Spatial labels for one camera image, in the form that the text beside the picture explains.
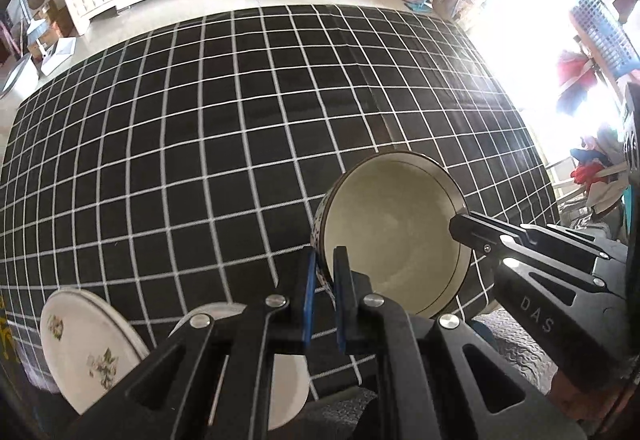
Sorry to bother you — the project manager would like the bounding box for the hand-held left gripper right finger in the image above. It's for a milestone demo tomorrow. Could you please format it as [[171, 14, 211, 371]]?
[[332, 246, 586, 440]]

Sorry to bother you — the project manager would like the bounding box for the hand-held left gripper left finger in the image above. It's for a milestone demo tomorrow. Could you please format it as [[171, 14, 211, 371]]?
[[65, 247, 318, 440]]

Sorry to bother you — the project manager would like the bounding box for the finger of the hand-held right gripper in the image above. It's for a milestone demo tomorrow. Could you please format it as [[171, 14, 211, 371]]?
[[449, 212, 628, 293], [492, 257, 633, 393]]

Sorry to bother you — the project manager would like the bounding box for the dark patterned bowl cream inside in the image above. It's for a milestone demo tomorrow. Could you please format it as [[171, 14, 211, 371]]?
[[311, 151, 473, 319]]

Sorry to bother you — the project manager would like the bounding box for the white plate with pink flower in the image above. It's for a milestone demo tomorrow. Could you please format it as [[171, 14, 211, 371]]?
[[169, 302, 311, 432]]

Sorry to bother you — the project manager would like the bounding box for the person's right hand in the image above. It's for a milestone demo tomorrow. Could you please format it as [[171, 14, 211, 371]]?
[[550, 370, 626, 437]]

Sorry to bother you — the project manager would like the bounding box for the pile of clothes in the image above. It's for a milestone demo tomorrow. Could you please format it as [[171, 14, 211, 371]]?
[[570, 122, 628, 211]]

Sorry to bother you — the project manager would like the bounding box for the blue laundry basket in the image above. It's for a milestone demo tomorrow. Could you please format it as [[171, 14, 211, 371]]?
[[570, 0, 636, 78]]

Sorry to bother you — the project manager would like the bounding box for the black white checked tablecloth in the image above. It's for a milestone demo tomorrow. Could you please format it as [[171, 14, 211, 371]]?
[[0, 4, 556, 403]]

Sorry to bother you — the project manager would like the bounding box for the white plate with green flowers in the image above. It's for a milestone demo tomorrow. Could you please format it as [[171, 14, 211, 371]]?
[[40, 289, 151, 416]]

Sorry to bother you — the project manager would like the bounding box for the white dustpan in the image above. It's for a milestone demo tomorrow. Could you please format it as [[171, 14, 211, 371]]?
[[40, 37, 77, 75]]

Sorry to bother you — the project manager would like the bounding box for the white plastic tub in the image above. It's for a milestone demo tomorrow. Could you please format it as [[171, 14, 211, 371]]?
[[0, 54, 41, 96]]

